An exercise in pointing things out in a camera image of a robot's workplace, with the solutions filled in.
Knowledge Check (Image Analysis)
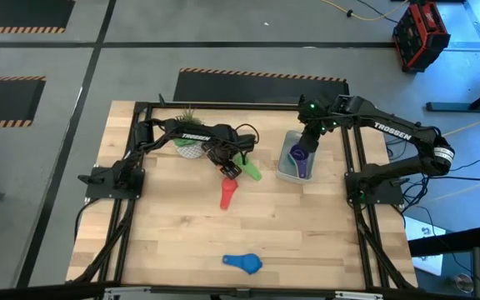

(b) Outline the purple measuring cup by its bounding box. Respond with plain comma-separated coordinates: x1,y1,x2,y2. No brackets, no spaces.
288,143,310,180

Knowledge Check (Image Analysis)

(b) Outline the red measuring cup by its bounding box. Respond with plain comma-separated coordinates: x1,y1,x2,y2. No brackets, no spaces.
219,177,239,211

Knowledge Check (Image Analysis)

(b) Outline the green measuring cup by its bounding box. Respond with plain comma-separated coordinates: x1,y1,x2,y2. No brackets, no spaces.
235,154,263,182

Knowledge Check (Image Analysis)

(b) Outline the blue measuring cup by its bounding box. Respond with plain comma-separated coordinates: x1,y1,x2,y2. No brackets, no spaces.
222,252,263,276

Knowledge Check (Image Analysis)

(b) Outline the succulent in patterned pot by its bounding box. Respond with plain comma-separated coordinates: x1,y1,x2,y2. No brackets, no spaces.
172,106,208,160

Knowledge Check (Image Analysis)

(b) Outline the black hazard-striped floor mat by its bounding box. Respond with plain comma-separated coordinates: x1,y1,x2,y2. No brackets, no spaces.
0,0,76,34
0,76,47,129
172,67,352,106

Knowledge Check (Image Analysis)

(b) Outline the red and black tool box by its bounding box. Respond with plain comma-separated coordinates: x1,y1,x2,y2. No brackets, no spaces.
392,1,452,74

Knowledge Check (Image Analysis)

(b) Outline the white paper sheet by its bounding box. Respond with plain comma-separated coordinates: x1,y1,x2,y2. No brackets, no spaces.
404,215,448,277

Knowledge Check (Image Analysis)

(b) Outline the black bar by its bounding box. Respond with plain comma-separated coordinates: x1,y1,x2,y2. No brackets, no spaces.
407,226,480,258

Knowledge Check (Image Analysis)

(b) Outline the round metal cap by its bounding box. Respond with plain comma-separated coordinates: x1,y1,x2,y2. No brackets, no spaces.
452,272,474,293

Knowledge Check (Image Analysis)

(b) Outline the black beam with silver brackets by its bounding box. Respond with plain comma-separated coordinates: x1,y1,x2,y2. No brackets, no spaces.
0,281,480,300

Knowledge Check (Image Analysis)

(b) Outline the black aluminium table frame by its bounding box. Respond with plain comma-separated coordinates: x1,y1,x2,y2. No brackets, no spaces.
67,93,418,293

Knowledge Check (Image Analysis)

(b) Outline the yellow extension cable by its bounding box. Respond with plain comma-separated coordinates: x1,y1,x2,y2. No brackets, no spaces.
321,0,410,22

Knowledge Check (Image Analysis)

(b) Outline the black floor cable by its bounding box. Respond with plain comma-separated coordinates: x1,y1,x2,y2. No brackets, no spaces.
355,0,396,24

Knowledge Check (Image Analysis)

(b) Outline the black power cable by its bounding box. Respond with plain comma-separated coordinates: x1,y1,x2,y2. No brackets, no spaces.
454,156,480,173

